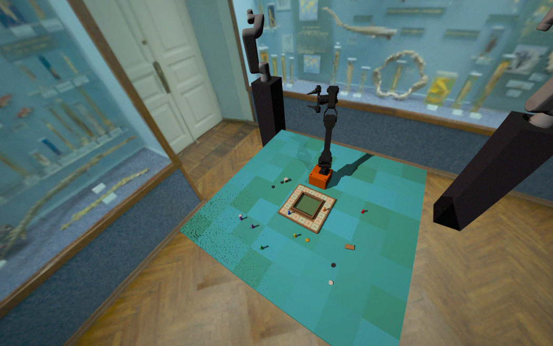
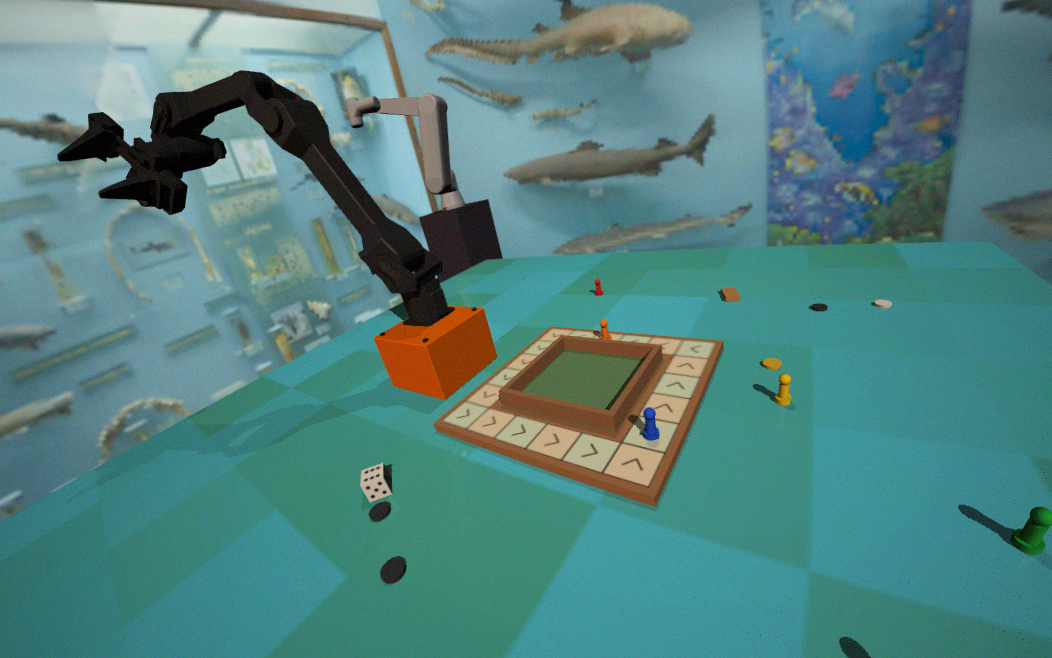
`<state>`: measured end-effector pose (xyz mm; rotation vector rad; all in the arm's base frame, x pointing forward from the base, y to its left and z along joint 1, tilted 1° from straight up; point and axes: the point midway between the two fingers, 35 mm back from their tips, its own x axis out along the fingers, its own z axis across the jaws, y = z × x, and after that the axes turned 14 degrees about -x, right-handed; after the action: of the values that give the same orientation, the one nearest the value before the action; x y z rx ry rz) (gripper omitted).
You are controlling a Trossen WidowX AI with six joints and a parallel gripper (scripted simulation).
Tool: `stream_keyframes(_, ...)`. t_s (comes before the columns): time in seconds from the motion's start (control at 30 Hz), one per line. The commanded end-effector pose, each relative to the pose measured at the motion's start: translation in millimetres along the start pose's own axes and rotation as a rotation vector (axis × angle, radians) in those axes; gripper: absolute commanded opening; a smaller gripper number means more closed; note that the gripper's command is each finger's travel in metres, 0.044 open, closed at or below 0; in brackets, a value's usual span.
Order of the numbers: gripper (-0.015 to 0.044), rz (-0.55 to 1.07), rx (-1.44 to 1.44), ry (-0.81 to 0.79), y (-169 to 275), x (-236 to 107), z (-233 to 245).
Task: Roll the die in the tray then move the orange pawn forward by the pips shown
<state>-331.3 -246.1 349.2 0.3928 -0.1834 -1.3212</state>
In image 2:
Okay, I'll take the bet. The blue pawn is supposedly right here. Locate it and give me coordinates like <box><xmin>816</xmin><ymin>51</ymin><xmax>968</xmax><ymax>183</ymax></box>
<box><xmin>643</xmin><ymin>407</ymin><xmax>660</xmax><ymax>441</ymax></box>

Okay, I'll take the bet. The yellow game pawn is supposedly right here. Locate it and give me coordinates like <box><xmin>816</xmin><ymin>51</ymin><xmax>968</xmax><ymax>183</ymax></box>
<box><xmin>775</xmin><ymin>374</ymin><xmax>792</xmax><ymax>406</ymax></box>

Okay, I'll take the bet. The white die with black pips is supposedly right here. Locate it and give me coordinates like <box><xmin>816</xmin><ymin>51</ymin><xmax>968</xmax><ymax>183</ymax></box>
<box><xmin>360</xmin><ymin>463</ymin><xmax>392</xmax><ymax>502</ymax></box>

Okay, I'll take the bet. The green game pawn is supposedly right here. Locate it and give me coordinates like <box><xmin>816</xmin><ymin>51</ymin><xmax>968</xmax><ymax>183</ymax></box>
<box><xmin>1010</xmin><ymin>507</ymin><xmax>1052</xmax><ymax>555</ymax></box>

